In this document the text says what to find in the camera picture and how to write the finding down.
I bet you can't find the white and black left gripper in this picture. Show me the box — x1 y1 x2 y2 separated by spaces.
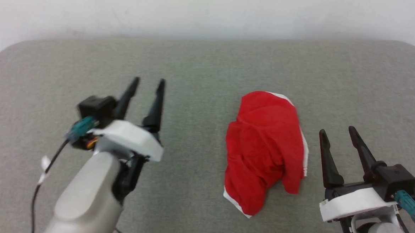
89 74 168 204

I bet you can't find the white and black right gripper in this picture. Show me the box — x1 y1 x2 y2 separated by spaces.
314 124 403 233

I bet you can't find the red garment with white trim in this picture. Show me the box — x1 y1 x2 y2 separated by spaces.
221 89 312 222

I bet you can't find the grey fabric sofa cushion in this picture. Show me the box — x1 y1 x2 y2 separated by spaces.
0 20 415 233

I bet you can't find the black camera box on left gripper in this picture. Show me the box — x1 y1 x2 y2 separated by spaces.
76 94 119 127

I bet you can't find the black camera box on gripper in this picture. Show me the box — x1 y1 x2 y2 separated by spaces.
372 162 415 209
76 94 119 127

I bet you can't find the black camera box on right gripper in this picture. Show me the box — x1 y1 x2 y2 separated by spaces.
372 162 415 209

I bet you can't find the teal plug black cable left arm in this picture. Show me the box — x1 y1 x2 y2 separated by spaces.
30 113 100 233

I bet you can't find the teal plug black cable arm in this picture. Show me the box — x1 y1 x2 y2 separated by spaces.
393 190 415 232
30 113 100 233

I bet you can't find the teal plug black cable right arm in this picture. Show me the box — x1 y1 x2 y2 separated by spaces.
393 190 415 232

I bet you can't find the white tag on cable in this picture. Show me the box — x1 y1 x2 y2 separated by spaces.
38 155 52 186

